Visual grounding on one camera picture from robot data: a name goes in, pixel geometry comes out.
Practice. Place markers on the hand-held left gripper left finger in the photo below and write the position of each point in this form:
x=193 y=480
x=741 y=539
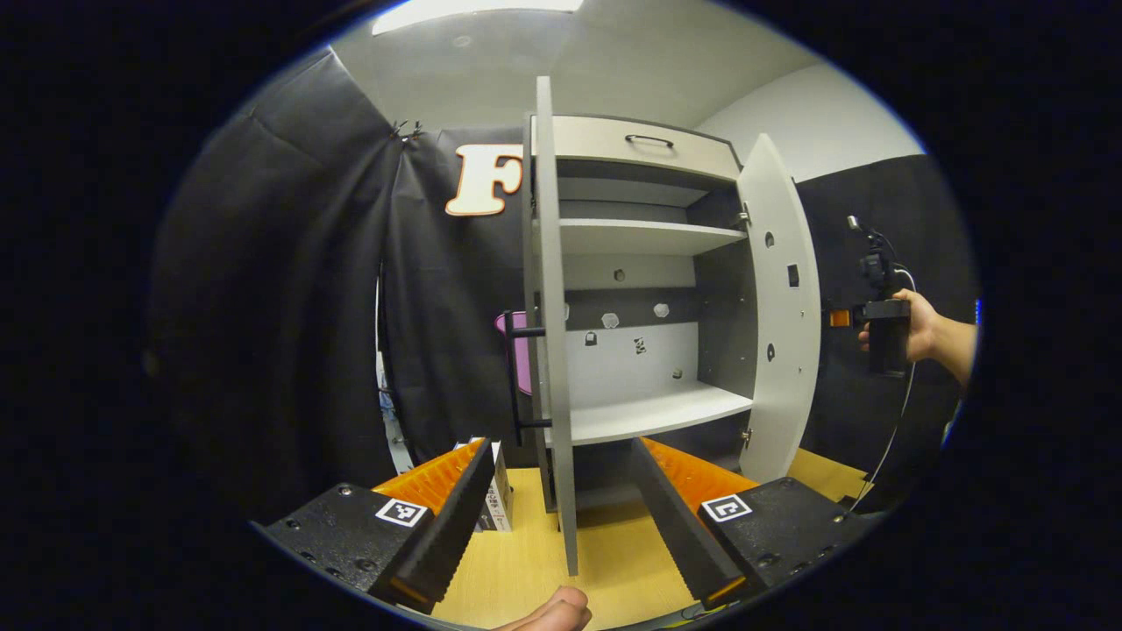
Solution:
x=451 y=526

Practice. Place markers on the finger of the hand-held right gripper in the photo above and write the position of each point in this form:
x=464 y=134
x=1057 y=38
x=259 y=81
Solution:
x=841 y=317

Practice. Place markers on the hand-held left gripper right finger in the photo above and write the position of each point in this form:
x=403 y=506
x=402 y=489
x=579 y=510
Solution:
x=679 y=526

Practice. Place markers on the white cabinet with grey interior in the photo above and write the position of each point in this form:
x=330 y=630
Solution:
x=719 y=298

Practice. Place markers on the white cabinet drawer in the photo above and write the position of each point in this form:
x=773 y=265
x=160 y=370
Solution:
x=596 y=140

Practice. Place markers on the white printed box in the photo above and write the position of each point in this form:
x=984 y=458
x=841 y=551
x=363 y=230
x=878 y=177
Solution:
x=500 y=499

